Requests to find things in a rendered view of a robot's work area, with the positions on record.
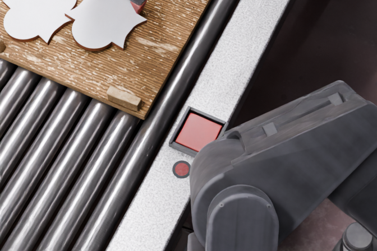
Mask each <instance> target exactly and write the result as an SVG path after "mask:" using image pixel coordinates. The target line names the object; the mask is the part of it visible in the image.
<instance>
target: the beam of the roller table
mask: <svg viewBox="0 0 377 251"><path fill-rule="evenodd" d="M294 2H295V0H240V1H239V3H238V5H237V7H236V9H235V11H234V13H233V14H232V16H231V18H230V20H229V21H228V24H227V26H226V27H225V29H224V31H223V33H222V35H221V36H220V38H219V40H218V42H217V44H216V46H215V48H214V50H213V51H212V53H211V55H210V57H209V59H208V61H207V63H206V65H205V66H204V68H203V70H202V72H201V74H200V76H199V78H198V79H197V81H196V83H195V85H194V87H193V88H192V90H191V92H190V94H189V96H188V98H187V100H186V101H185V103H184V105H183V107H182V109H181V111H180V113H179V115H178V116H177V118H176V120H175V122H174V123H173V126H172V128H171V130H170V131H169V133H168V135H167V137H166V138H165V140H164V142H163V144H162V146H161V148H160V150H159V152H158V153H157V155H156V157H155V159H154V161H153V163H152V165H151V167H150V168H149V170H148V172H147V174H146V176H145V178H144V180H143V181H142V183H141V185H140V187H139V189H138V190H137V192H136V194H135V196H134V198H133V200H132V202H131V204H130V205H129V207H128V209H127V211H126V213H125V215H124V217H123V219H122V220H121V222H120V224H119V226H118V228H117V230H116V232H115V233H114V235H113V237H112V239H111V241H110V242H109V244H108V246H107V248H106V250H105V251H171V249H172V247H173V245H174V242H175V241H176V239H177V237H178V235H179V233H180V231H181V229H182V227H183V225H184V223H185V221H186V219H187V217H188V215H189V213H190V211H191V197H190V178H189V177H190V176H188V177H187V178H184V179H180V178H177V177H176V176H174V174H173V172H172V167H173V165H174V164H175V163H176V162H177V161H180V160H183V161H187V162H188V163H189V164H190V165H191V164H192V162H193V160H194V157H192V156H189V155H187V154H184V153H183V152H180V151H178V150H175V149H173V148H171V147H169V144H168V142H169V140H170V139H171V137H172V134H173V133H174V131H175V129H176V127H177V126H178V124H179V122H180V120H181V118H182V116H183V114H184V112H185V110H186V109H187V107H188V106H190V107H193V108H195V109H198V110H200V111H203V112H205V113H207V114H210V115H212V116H214V117H216V118H219V119H221V120H223V121H226V122H228V123H229V127H228V129H227V131H228V130H230V129H231V128H232V126H233V124H234V122H235V120H236V118H237V116H238V114H239V112H240V110H241V108H242V106H243V104H244V102H245V100H246V98H247V96H248V94H249V92H250V90H251V88H252V86H253V84H254V82H255V80H256V78H257V76H258V74H259V72H260V70H261V68H262V66H263V64H264V62H265V60H266V58H267V56H268V54H269V52H270V50H271V48H272V46H273V44H274V42H275V40H276V38H277V36H278V34H279V32H280V30H281V28H282V26H283V24H284V22H285V20H286V18H287V16H288V14H289V12H290V10H291V8H292V6H293V4H294Z"/></svg>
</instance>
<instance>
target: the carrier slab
mask: <svg viewBox="0 0 377 251"><path fill-rule="evenodd" d="M82 1H83V0H77V5H76V7H77V6H79V4H80V3H81V2H82ZM210 2H211V0H147V2H146V4H145V6H144V8H143V9H142V11H141V12H140V13H139V14H138V15H140V16H141V17H143V18H145V19H147V23H145V24H143V25H140V26H139V27H137V28H135V29H134V30H133V31H132V33H131V34H130V35H129V36H128V37H127V39H126V41H125V44H124V47H123V51H122V50H120V49H118V48H117V47H115V46H114V45H111V46H109V47H108V48H106V49H103V50H100V51H89V50H85V49H83V48H81V47H80V46H78V45H77V44H76V42H75V41H74V39H73V36H72V25H73V23H71V24H68V25H66V26H65V27H63V28H62V29H60V31H58V32H57V33H55V35H54V36H53V37H52V39H51V41H50V43H49V45H47V44H46V43H45V42H44V41H42V39H41V38H38V39H36V40H33V41H29V42H20V41H16V40H13V39H12V38H11V37H9V35H8V34H7V33H6V30H5V28H4V17H5V15H6V13H7V12H8V11H9V10H10V9H9V8H8V7H7V6H6V5H5V4H4V3H3V0H0V39H2V41H3V42H4V44H5V46H6V48H5V49H4V51H3V52H2V53H0V58H2V59H4V60H6V61H9V62H11V63H13V64H16V65H18V66H20V67H22V68H25V69H27V70H30V71H32V72H34V73H37V74H39V75H41V76H43V77H46V78H48V79H50V80H52V81H55V82H57V83H60V84H61V85H64V86H67V87H69V88H71V89H73V90H76V91H78V92H80V93H82V94H85V95H87V96H90V97H92V98H94V99H97V100H99V101H101V102H103V103H106V104H108V105H110V106H113V107H115V108H117V109H119V110H122V111H124V112H127V113H129V114H131V115H134V116H136V117H138V118H140V119H143V120H145V119H146V117H147V116H148V114H149V112H150V110H151V108H152V107H153V105H154V103H155V101H156V99H157V98H158V96H159V94H160V92H161V90H162V88H163V87H164V85H165V83H166V82H167V79H168V78H169V76H170V74H171V73H172V71H173V69H174V67H175V65H176V63H177V62H178V60H179V58H180V56H181V54H182V52H183V51H184V49H185V47H186V45H187V43H188V42H189V40H190V38H191V37H192V35H193V33H194V31H195V29H196V27H197V25H198V24H199V22H200V20H201V18H202V16H203V15H204V13H205V11H206V9H207V7H208V5H209V4H210ZM110 86H113V87H115V88H117V89H119V90H121V91H123V92H126V93H129V94H131V95H134V96H137V97H139V98H141V101H142V106H141V108H140V110H139V111H134V110H131V109H129V108H126V107H124V106H122V105H121V104H117V103H115V102H113V101H110V100H108V98H107V91H108V89H109V87H110Z"/></svg>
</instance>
